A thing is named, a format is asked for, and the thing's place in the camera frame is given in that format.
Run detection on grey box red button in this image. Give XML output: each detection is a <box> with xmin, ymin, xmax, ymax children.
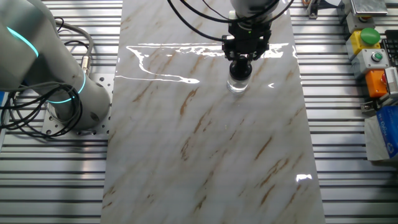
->
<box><xmin>345</xmin><ymin>12</ymin><xmax>376</xmax><ymax>34</ymax></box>

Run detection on silver ribbed camera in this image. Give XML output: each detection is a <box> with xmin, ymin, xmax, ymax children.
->
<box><xmin>384</xmin><ymin>66</ymin><xmax>398</xmax><ymax>95</ymax></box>

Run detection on black dropper lid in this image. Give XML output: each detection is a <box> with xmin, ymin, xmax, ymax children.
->
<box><xmin>229</xmin><ymin>57</ymin><xmax>253</xmax><ymax>83</ymax></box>

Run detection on thick grey cable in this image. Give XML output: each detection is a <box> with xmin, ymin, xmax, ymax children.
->
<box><xmin>53</xmin><ymin>21</ymin><xmax>95</xmax><ymax>76</ymax></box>

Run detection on white marble pattern mat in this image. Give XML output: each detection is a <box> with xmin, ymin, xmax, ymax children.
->
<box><xmin>99</xmin><ymin>0</ymin><xmax>326</xmax><ymax>224</ymax></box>

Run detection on small silver metal bracket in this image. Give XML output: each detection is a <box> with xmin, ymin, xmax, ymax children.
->
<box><xmin>359</xmin><ymin>92</ymin><xmax>388</xmax><ymax>113</ymax></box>

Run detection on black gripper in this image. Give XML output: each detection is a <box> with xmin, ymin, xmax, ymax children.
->
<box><xmin>221</xmin><ymin>21</ymin><xmax>272</xmax><ymax>70</ymax></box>

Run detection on orange button box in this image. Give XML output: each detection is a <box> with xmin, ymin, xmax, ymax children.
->
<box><xmin>364</xmin><ymin>68</ymin><xmax>389</xmax><ymax>99</ymax></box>

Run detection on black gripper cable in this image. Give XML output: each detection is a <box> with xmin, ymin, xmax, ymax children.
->
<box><xmin>166</xmin><ymin>0</ymin><xmax>227</xmax><ymax>43</ymax></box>

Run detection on shiny metal plate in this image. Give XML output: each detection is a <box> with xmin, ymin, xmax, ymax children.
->
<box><xmin>350</xmin><ymin>0</ymin><xmax>389</xmax><ymax>17</ymax></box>

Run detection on blue tissue pack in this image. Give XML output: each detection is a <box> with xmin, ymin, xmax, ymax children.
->
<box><xmin>364</xmin><ymin>105</ymin><xmax>398</xmax><ymax>162</ymax></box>

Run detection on small metal clamp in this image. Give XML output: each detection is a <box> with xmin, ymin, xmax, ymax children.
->
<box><xmin>305</xmin><ymin>0</ymin><xmax>322</xmax><ymax>20</ymax></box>

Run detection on black keyboard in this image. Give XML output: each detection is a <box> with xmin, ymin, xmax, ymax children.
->
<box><xmin>381</xmin><ymin>29</ymin><xmax>398</xmax><ymax>68</ymax></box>

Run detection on grey box small green button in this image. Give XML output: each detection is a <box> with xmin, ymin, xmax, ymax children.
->
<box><xmin>354</xmin><ymin>48</ymin><xmax>391</xmax><ymax>80</ymax></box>

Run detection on yellow box green mushroom button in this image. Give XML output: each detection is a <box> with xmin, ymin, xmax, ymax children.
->
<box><xmin>345</xmin><ymin>27</ymin><xmax>382</xmax><ymax>62</ymax></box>

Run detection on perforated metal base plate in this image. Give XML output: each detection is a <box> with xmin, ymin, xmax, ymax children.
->
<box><xmin>42</xmin><ymin>73</ymin><xmax>116</xmax><ymax>136</ymax></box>

